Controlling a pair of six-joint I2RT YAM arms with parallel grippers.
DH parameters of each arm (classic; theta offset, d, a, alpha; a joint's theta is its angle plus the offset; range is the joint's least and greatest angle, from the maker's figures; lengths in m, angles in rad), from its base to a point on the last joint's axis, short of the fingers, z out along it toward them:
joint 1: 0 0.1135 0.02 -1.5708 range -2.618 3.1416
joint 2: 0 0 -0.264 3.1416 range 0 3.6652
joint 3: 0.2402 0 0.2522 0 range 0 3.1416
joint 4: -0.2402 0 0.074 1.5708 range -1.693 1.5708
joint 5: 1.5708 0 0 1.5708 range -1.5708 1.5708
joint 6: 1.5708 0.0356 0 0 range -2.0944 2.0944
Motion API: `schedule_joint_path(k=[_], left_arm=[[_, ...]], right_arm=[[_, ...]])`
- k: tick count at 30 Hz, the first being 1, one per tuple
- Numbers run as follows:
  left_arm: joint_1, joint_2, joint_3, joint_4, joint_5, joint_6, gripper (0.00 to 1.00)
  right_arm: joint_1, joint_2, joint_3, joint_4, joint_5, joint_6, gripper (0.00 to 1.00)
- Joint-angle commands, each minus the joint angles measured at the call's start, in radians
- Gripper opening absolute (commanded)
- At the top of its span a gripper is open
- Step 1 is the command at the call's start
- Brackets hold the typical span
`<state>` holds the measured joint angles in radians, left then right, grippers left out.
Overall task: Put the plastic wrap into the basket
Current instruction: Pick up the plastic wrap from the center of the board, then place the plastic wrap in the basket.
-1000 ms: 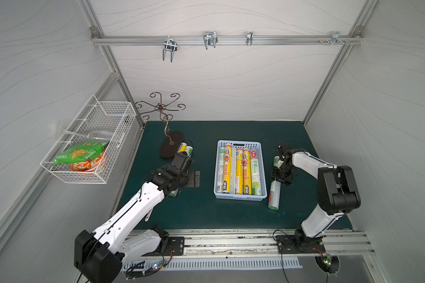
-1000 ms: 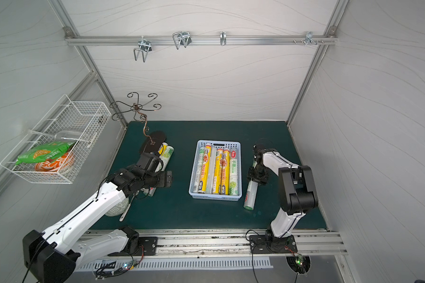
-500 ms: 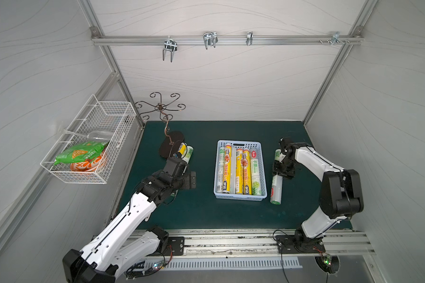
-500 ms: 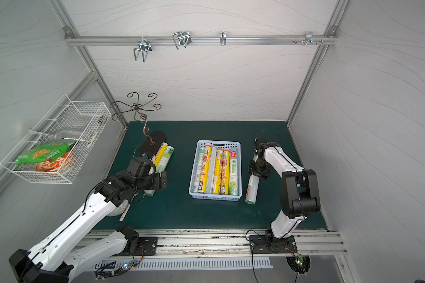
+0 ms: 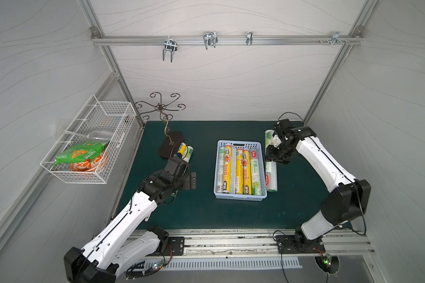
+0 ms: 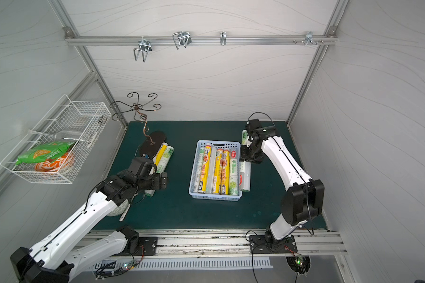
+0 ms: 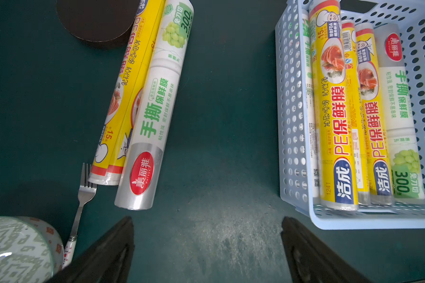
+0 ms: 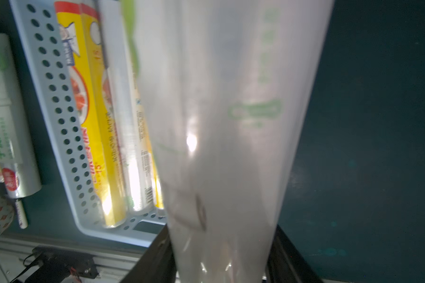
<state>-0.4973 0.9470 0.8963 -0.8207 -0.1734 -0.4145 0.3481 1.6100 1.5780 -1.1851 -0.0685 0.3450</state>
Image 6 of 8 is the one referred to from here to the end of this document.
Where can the silver green grape wrap roll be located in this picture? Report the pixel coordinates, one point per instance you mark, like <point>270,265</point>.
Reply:
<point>165,159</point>

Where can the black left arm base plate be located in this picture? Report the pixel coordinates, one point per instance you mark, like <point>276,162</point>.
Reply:
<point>146,246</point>

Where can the yellow red wrap roll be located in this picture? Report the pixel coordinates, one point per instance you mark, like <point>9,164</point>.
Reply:
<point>216,185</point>

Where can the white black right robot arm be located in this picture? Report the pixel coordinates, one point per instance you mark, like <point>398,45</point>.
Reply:
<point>303,200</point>

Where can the green snack bag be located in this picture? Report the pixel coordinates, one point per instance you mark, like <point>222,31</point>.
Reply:
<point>45,152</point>

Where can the white wire wall basket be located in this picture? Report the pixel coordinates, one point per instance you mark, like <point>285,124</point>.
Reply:
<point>67,120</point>

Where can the white green plastic wrap roll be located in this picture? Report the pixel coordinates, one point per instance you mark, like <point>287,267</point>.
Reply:
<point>234,174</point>

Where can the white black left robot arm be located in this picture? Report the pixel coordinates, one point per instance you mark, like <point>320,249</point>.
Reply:
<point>55,258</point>

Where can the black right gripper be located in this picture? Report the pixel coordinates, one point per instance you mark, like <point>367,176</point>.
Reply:
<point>247,154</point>

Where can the double metal hook middle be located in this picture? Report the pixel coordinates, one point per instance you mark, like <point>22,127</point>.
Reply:
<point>182,38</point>

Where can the brown metal hook stand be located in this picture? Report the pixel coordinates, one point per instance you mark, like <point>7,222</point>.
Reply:
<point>153,141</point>

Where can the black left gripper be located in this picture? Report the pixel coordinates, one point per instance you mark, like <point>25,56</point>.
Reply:
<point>162,180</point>

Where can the metal fork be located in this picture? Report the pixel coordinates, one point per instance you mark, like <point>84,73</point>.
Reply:
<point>122,217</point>

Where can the white translucent wrap roll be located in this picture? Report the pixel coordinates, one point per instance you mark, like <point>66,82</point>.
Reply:
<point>198,169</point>

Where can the yellow PE wrap roll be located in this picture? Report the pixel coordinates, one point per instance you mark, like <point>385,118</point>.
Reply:
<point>205,168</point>

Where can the single metal hook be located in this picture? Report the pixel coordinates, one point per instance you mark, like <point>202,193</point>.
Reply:
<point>223,38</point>

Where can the double metal hook left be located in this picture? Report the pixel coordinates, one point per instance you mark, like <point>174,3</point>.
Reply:
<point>142,50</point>

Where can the large yellow wrap roll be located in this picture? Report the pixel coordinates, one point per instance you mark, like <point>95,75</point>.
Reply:
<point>159,154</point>

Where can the thin yellow wrap roll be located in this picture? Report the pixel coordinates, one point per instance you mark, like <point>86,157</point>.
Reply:
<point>225,173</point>

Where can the light blue perforated plastic basket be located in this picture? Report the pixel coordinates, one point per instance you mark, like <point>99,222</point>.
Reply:
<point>218,145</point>

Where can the double metal hook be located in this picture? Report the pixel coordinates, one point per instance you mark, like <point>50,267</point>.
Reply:
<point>182,38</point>
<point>142,50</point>

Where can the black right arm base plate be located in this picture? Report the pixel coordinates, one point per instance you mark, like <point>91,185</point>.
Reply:
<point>265,244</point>

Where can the aluminium crossbar rail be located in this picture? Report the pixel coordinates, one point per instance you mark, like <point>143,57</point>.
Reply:
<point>197,40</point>

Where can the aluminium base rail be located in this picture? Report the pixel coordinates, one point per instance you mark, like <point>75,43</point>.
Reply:
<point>208,243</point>

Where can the orange snack package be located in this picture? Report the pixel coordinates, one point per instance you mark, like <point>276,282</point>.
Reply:
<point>60,165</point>

